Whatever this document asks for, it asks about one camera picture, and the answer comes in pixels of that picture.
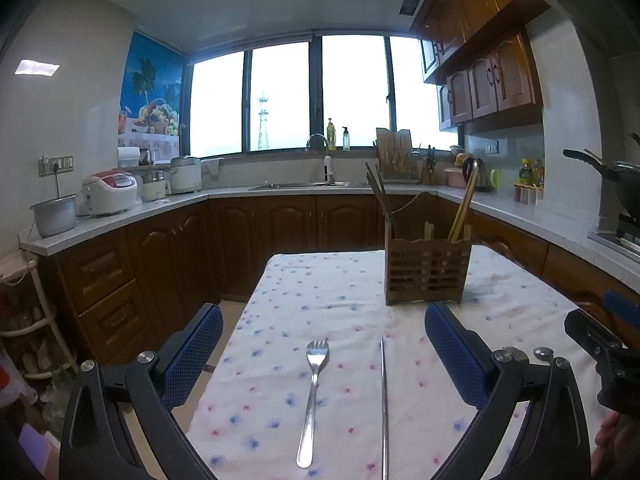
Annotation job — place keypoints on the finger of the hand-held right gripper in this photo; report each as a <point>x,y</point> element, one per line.
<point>625,304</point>
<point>592,335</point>

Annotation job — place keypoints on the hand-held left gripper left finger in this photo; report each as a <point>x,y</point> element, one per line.
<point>195,355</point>

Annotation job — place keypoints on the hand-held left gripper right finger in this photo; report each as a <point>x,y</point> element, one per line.
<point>455,355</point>

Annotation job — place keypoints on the metal chopstick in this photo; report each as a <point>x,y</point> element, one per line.
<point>384,410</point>

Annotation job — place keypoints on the wooden utensil holder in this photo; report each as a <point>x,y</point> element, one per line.
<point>425,270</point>

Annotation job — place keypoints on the metal fork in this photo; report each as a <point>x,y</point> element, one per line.
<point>312,400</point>
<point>515,351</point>

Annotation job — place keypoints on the person's right hand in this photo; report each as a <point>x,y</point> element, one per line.
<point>617,450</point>

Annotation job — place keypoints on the metal spoon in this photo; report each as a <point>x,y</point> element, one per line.
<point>544,353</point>

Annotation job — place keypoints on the gas stove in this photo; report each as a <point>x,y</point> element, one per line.
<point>620,240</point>

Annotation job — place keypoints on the floral white tablecloth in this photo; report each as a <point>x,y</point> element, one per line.
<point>350,320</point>

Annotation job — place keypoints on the black wok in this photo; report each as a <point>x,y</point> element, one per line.
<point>625,185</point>

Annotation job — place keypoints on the wooden base cabinets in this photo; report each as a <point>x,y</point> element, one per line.
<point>240,240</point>

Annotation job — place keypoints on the grey kitchen countertop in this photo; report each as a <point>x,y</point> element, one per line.
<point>525,215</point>

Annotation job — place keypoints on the spice jar rack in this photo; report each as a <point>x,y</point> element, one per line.
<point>528,195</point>

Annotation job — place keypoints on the orange sauce bottle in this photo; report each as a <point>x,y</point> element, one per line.
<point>538,172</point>

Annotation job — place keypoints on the white storage rack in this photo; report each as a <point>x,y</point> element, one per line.
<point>35,320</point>

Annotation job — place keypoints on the yellow oil bottle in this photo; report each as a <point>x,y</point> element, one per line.
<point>525,174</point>

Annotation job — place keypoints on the small white appliance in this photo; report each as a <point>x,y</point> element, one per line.
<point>155,187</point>

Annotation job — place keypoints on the pink container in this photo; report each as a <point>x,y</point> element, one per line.
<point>454,178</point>

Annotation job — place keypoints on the green cup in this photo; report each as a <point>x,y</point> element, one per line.
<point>495,178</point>

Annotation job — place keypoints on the white red rice cooker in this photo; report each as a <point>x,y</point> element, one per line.
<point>110,195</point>

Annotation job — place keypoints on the steel electric kettle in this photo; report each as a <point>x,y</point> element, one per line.
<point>477,175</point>

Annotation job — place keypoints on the dark wooden chopstick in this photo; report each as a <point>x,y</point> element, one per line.
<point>384,185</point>
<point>376,187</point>

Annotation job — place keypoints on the hanging dish cloth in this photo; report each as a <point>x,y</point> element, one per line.
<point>211,166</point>

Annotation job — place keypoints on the knife block with scissors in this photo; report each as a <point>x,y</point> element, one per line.
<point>428,167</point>

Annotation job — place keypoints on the metal inner pot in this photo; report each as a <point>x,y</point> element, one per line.
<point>54,217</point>

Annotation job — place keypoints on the wooden cutting board rack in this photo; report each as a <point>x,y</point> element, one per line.
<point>395,145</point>

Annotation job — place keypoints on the steel faucet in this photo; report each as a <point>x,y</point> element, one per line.
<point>328,167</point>

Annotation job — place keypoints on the clear soap dispenser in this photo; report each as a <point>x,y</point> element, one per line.
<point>346,141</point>

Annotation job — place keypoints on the yellow detergent bottle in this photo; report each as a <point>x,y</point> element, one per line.
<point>331,137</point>

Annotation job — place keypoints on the kitchen window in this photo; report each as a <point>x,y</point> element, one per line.
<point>280,100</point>

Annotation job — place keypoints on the steel range hood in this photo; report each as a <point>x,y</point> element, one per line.
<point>575,0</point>

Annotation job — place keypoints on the ceiling light panel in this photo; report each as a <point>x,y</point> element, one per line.
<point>37,67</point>

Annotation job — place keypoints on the double wall socket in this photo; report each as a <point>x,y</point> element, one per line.
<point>56,165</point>

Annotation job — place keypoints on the wooden wall cabinets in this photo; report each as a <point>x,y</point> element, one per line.
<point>480,85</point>

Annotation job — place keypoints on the fruit wall poster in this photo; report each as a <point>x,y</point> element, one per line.
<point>150,90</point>

